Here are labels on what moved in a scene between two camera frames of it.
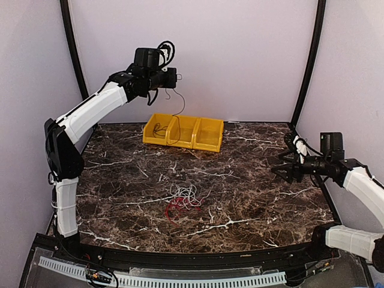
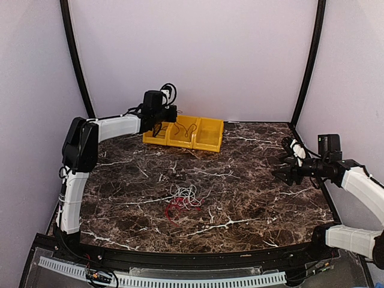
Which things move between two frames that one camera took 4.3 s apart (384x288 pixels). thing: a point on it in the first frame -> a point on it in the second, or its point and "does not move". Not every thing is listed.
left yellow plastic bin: (155, 130) does not move
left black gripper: (171, 82) -> (173, 116)
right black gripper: (291, 172) does not move
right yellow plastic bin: (207, 134) does not move
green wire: (179, 119) -> (186, 132)
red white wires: (187, 195) does not move
